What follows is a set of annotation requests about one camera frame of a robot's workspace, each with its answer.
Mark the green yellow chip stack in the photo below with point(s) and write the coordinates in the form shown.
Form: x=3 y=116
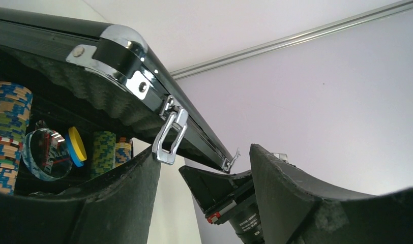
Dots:
x=103 y=157

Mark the black poker set case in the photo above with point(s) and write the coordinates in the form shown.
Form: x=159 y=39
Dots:
x=103 y=77

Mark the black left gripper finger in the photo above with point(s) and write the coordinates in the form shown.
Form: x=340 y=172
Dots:
x=115 y=207

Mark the yellow blue chip stack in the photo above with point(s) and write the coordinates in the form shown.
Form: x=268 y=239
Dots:
x=123 y=151

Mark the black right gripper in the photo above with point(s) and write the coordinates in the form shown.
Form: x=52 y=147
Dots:
x=296 y=207

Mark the yellow round button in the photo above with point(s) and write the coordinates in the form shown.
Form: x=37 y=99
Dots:
x=77 y=143

